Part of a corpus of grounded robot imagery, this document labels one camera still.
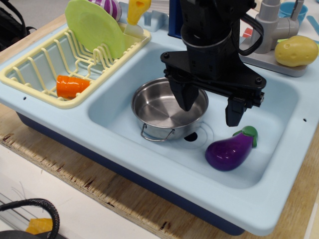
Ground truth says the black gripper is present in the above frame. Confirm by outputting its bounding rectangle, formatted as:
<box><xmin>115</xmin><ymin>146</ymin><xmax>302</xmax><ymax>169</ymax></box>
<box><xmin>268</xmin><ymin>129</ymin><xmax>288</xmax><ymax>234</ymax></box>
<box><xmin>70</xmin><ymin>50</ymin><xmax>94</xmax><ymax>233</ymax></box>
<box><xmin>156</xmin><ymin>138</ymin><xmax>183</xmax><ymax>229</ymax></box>
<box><xmin>160</xmin><ymin>25</ymin><xmax>266</xmax><ymax>127</ymax></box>

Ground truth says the purple toy eggplant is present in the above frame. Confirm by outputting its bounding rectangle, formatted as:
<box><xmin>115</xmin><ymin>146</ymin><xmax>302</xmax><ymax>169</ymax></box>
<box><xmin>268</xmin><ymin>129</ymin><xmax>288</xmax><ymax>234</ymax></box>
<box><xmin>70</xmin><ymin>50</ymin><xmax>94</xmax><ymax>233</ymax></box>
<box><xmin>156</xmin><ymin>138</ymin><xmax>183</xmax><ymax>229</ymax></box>
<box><xmin>205</xmin><ymin>126</ymin><xmax>258</xmax><ymax>171</ymax></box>

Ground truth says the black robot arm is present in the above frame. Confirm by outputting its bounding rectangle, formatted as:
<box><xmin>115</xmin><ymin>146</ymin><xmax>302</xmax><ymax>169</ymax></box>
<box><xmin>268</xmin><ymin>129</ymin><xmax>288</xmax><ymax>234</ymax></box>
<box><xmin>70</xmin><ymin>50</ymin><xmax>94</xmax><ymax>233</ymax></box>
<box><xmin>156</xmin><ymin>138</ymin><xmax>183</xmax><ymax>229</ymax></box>
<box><xmin>160</xmin><ymin>0</ymin><xmax>266</xmax><ymax>126</ymax></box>

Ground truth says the stainless steel pot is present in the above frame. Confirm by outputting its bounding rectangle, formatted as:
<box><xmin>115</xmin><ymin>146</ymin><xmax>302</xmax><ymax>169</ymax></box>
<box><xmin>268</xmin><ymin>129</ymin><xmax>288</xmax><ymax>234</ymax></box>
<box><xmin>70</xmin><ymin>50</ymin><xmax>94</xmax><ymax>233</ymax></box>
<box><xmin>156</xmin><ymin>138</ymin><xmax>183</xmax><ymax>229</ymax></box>
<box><xmin>131</xmin><ymin>78</ymin><xmax>209</xmax><ymax>142</ymax></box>

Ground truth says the dark blue plastic box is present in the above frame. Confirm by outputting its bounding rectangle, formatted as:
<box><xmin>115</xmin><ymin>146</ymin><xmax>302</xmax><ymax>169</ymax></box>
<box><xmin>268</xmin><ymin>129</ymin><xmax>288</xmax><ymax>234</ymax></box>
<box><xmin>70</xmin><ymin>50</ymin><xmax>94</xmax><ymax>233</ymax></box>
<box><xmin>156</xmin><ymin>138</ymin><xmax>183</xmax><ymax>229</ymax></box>
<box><xmin>168</xmin><ymin>0</ymin><xmax>183</xmax><ymax>39</ymax></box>

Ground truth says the grey toy faucet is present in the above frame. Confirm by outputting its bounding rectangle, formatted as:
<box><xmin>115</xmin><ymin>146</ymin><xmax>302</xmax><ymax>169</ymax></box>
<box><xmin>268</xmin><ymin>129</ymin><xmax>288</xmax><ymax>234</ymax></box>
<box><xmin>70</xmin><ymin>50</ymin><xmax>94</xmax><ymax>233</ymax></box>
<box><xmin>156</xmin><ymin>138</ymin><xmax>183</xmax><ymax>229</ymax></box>
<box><xmin>240</xmin><ymin>0</ymin><xmax>307</xmax><ymax>77</ymax></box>

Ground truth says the light blue soap holder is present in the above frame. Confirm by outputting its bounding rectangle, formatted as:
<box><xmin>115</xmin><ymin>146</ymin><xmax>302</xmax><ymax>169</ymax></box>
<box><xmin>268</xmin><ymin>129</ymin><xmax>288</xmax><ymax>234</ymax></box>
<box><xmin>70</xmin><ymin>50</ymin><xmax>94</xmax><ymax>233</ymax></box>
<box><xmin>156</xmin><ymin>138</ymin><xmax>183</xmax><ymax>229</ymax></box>
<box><xmin>142</xmin><ymin>10</ymin><xmax>168</xmax><ymax>32</ymax></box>

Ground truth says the yellow toy potato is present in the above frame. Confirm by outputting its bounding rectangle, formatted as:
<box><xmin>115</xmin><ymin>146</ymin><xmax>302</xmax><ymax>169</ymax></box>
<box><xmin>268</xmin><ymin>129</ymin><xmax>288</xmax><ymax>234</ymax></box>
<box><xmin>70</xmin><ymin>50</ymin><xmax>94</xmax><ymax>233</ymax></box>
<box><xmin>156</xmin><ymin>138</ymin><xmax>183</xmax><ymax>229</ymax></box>
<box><xmin>275</xmin><ymin>35</ymin><xmax>319</xmax><ymax>67</ymax></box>

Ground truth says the light blue toy sink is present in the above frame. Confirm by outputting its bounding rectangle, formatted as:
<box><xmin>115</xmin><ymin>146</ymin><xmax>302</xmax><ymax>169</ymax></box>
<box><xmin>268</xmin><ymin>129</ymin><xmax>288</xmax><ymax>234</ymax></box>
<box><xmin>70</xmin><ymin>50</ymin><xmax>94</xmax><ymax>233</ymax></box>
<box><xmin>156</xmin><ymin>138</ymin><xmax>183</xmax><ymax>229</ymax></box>
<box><xmin>0</xmin><ymin>26</ymin><xmax>319</xmax><ymax>236</ymax></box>

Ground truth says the blue plastic bowl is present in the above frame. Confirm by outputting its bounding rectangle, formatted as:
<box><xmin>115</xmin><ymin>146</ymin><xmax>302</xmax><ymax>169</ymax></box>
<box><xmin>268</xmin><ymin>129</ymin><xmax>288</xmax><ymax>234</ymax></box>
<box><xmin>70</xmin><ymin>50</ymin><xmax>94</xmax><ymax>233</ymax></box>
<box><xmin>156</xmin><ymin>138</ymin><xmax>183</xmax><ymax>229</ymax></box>
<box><xmin>278</xmin><ymin>2</ymin><xmax>308</xmax><ymax>25</ymax></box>

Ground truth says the yellow toy dish brush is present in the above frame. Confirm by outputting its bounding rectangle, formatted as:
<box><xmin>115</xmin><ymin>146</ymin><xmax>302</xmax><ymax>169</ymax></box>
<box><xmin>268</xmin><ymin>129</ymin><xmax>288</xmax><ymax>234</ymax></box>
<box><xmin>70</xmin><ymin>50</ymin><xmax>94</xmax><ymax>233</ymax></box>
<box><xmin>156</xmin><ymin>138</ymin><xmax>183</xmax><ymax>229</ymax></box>
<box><xmin>124</xmin><ymin>0</ymin><xmax>152</xmax><ymax>38</ymax></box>

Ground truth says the purple striped cup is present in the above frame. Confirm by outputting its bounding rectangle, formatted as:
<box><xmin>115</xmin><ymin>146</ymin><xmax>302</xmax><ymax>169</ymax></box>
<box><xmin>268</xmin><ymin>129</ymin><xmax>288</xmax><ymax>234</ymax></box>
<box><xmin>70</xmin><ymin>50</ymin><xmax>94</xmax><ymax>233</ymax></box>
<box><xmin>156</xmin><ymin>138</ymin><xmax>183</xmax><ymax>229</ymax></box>
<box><xmin>89</xmin><ymin>0</ymin><xmax>122</xmax><ymax>21</ymax></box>

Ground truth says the green plastic plate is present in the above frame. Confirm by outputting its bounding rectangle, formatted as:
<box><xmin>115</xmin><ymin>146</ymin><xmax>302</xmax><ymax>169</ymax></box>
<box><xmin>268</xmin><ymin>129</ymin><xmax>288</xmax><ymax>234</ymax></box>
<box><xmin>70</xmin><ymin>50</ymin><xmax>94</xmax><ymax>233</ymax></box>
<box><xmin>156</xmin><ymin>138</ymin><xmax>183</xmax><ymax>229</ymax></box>
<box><xmin>65</xmin><ymin>0</ymin><xmax>125</xmax><ymax>58</ymax></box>

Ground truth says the orange plastic cup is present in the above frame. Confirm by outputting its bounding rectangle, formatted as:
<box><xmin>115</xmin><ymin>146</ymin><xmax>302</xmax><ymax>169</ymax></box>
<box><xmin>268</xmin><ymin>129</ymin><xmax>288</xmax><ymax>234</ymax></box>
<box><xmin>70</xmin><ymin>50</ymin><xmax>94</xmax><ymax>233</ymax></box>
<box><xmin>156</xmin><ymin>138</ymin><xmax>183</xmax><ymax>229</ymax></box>
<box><xmin>56</xmin><ymin>75</ymin><xmax>90</xmax><ymax>99</ymax></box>

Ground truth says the yellow dish rack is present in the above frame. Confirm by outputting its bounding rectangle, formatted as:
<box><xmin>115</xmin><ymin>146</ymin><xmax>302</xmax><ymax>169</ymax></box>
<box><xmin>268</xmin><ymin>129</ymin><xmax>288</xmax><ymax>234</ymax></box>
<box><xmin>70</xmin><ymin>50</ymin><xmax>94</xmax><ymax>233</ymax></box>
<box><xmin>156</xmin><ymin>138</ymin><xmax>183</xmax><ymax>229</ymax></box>
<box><xmin>0</xmin><ymin>27</ymin><xmax>151</xmax><ymax>109</ymax></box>

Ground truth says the black backpack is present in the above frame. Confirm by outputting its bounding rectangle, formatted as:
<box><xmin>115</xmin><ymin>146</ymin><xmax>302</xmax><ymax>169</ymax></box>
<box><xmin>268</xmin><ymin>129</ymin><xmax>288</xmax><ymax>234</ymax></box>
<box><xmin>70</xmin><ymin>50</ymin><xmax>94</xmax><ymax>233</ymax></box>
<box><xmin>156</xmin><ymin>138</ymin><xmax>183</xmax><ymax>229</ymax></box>
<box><xmin>0</xmin><ymin>0</ymin><xmax>36</xmax><ymax>51</ymax></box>

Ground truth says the yellow tape piece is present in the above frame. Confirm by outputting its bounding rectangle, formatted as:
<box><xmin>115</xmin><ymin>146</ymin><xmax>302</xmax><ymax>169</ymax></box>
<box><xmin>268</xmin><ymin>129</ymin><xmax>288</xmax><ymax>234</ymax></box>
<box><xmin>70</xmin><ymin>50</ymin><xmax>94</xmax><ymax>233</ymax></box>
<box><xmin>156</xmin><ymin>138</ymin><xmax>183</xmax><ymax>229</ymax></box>
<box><xmin>25</xmin><ymin>218</ymin><xmax>53</xmax><ymax>235</ymax></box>

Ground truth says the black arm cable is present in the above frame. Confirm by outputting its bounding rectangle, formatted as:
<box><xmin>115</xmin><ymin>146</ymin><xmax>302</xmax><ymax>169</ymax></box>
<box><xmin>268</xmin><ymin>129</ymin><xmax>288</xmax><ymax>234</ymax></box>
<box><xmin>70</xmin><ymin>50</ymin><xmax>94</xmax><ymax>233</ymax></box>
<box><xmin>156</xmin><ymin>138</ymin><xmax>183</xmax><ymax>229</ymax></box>
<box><xmin>238</xmin><ymin>12</ymin><xmax>264</xmax><ymax>56</ymax></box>

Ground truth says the black braided cable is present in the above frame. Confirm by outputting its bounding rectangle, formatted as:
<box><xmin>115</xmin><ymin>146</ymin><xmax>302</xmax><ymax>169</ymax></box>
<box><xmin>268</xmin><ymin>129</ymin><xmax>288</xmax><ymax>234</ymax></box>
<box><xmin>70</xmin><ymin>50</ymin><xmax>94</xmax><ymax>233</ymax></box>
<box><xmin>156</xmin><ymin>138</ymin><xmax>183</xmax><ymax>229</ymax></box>
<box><xmin>0</xmin><ymin>198</ymin><xmax>60</xmax><ymax>239</ymax></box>

